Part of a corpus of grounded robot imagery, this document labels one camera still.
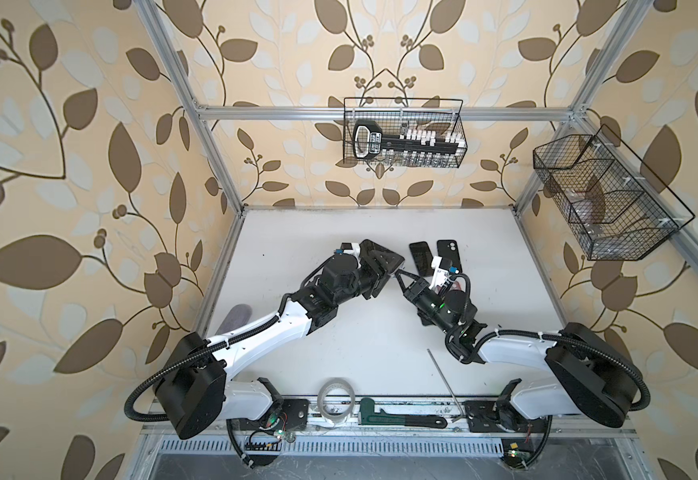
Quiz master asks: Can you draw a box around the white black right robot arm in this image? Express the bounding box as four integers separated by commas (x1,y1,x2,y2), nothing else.
394,270,652,470

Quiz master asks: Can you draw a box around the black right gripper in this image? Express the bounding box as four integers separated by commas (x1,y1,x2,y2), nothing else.
396,269,453,338

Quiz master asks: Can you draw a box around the thin metal rod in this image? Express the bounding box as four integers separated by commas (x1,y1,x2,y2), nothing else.
426,348,467,422

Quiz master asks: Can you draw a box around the black wire basket wall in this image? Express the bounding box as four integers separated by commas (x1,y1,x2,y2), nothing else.
343,96,468,169
533,124,696,261

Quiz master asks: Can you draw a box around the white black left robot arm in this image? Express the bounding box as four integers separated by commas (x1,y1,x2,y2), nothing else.
123,241,404,440

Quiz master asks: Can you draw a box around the black socket set holder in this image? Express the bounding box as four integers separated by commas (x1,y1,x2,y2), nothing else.
350,120,467,164

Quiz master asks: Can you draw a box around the black phone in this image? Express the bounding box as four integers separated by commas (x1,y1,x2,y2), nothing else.
409,241,434,277
360,239,405,276

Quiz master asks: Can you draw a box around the black wire basket right wall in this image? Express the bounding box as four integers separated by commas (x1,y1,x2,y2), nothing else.
533,124,696,261

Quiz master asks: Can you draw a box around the clear tape roll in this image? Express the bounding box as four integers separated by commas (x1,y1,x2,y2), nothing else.
316,378,356,425

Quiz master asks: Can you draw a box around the grey fabric pouch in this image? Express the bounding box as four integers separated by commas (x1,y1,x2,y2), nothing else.
216,304,252,335

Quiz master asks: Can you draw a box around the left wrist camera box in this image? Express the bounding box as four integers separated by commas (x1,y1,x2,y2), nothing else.
335,242,361,257

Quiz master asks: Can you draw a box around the black phone case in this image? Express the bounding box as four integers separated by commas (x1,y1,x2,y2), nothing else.
436,239,463,272

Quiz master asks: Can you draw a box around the black wire basket back wall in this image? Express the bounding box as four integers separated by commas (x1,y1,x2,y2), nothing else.
343,96,468,169

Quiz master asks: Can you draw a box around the green black pipe wrench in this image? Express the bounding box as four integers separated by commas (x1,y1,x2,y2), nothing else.
359,397,448,429

